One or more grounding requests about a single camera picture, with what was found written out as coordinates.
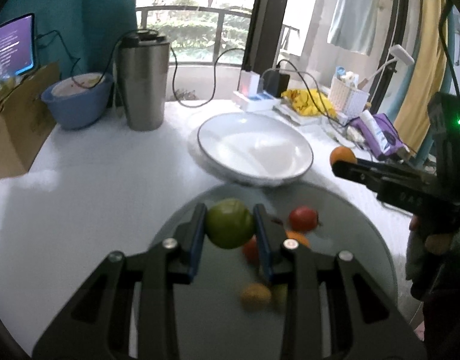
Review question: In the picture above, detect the white tube bottle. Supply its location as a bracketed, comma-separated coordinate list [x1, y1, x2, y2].
[360, 110, 390, 154]

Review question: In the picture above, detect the small red fruit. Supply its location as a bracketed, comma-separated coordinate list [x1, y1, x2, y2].
[242, 236, 259, 265]

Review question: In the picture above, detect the purple cloth pouch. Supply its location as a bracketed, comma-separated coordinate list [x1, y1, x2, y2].
[350, 111, 410, 161]

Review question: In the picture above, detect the balcony railing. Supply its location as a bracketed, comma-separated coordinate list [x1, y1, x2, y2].
[135, 5, 302, 67]

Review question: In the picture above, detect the green apple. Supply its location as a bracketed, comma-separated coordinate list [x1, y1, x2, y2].
[206, 198, 254, 250]

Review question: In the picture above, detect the white desk lamp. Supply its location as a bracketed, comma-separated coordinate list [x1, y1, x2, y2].
[357, 44, 415, 90]

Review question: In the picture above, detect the stainless steel tumbler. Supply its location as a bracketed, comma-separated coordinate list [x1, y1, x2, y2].
[114, 28, 170, 132]

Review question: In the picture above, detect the teal curtain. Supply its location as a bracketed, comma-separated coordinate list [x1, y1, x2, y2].
[0, 0, 137, 77]

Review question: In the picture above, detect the black power adapter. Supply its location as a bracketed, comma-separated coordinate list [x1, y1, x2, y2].
[263, 71, 290, 98]

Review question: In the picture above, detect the cardboard box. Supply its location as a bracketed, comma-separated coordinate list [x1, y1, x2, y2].
[0, 62, 60, 179]

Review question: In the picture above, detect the white power strip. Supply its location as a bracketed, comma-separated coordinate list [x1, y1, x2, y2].
[232, 91, 281, 112]

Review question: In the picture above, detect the red fruit with stem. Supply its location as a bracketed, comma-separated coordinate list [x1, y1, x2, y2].
[288, 205, 321, 233]

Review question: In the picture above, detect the white charger adapter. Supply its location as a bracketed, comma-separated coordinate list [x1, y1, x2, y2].
[238, 70, 260, 97]

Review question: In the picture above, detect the yellow duck plastic bag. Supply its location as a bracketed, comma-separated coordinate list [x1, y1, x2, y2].
[281, 88, 337, 117]

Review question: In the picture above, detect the yellow curtain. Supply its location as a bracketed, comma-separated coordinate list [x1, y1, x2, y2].
[394, 0, 446, 154]

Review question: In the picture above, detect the light blue hanging towel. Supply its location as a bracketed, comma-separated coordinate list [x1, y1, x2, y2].
[327, 0, 379, 56]

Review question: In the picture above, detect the white plate dark rim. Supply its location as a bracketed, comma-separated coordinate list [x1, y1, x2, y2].
[197, 113, 314, 187]

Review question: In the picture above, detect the blue bowl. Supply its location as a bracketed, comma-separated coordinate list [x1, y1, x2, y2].
[41, 73, 113, 130]

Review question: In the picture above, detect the black charger cable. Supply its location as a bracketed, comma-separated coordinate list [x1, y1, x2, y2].
[170, 46, 247, 109]

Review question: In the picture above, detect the orange fruit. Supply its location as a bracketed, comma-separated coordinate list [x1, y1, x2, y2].
[329, 146, 358, 166]
[285, 230, 310, 248]

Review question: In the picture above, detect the white perforated basket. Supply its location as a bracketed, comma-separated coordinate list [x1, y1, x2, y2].
[328, 76, 369, 118]

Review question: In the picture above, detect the black cable of adapter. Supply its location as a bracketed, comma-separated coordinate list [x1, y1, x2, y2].
[275, 58, 352, 129]

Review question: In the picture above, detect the tablet with purple screen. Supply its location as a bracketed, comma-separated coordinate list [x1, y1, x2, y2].
[0, 13, 35, 80]

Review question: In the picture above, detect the yellow fruit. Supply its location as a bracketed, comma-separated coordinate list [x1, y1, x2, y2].
[240, 283, 271, 312]

